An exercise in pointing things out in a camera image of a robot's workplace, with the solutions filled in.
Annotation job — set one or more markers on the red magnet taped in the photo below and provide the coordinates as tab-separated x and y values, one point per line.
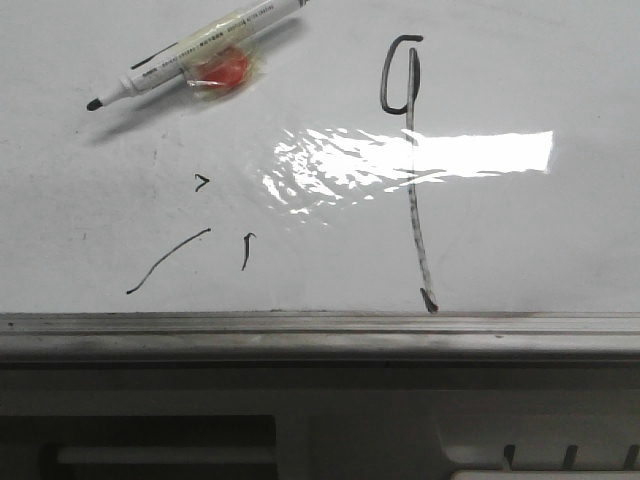
224	73

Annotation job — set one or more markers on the white black whiteboard marker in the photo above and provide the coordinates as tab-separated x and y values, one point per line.
203	44

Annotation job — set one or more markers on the grey plastic crate below board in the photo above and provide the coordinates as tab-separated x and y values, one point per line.
245	422

